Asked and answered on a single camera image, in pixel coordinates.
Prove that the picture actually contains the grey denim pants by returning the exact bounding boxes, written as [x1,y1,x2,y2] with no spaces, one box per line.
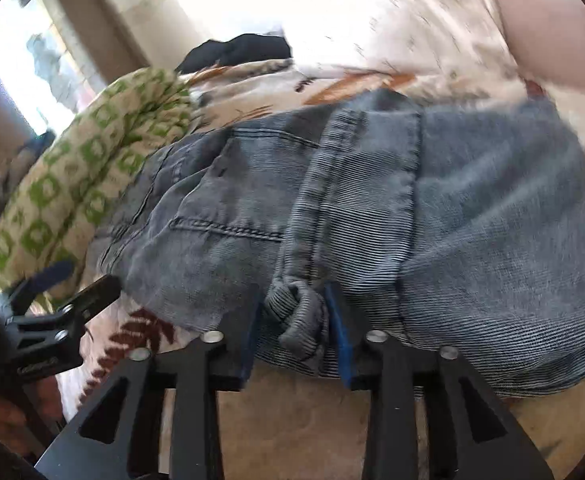
[90,90,585,396]

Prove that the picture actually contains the left hand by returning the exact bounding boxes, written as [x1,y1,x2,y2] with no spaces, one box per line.
[0,377,64,456]

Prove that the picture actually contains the green white rolled quilt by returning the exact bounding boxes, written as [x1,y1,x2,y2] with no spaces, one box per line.
[0,68,197,308]

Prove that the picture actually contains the black garment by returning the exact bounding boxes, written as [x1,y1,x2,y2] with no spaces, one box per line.
[175,34,291,74]

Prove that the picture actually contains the leaf pattern bed blanket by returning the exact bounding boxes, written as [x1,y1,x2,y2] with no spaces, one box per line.
[59,0,585,479]

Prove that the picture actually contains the pink headboard cushion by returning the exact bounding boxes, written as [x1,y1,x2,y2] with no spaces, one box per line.
[496,0,585,90]

